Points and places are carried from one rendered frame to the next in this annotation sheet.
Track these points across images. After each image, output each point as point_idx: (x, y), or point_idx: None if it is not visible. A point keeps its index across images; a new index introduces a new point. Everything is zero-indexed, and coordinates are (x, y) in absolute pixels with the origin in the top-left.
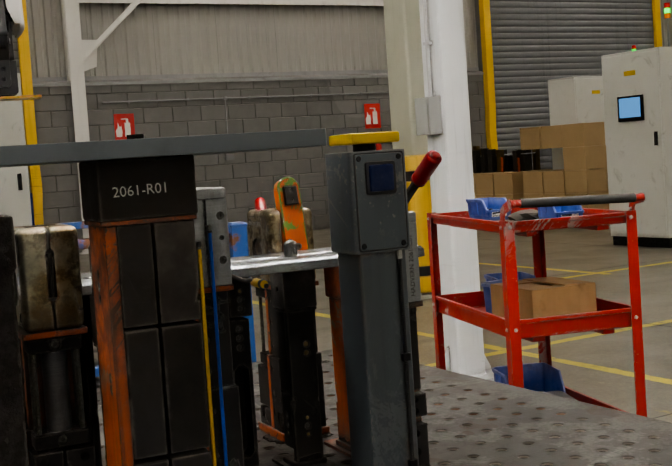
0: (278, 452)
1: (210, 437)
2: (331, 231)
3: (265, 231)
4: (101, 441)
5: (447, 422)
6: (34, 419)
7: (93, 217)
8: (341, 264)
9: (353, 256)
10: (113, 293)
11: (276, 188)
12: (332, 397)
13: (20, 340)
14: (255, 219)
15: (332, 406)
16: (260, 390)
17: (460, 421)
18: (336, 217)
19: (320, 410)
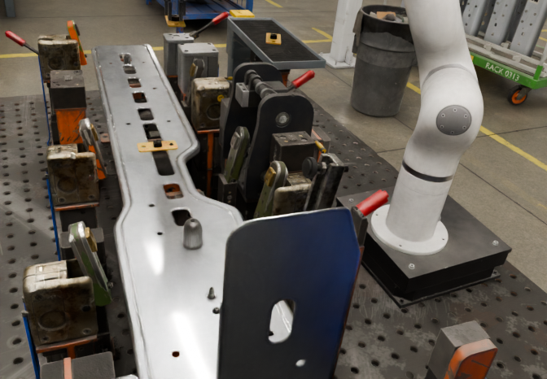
0: (103, 154)
1: None
2: (234, 51)
3: (70, 52)
4: (14, 199)
5: (99, 115)
6: (215, 163)
7: (280, 71)
8: (236, 63)
9: (246, 58)
10: None
11: (72, 28)
12: (9, 129)
13: (207, 134)
14: (54, 46)
15: (30, 132)
16: (54, 135)
17: (101, 113)
18: (240, 45)
19: None
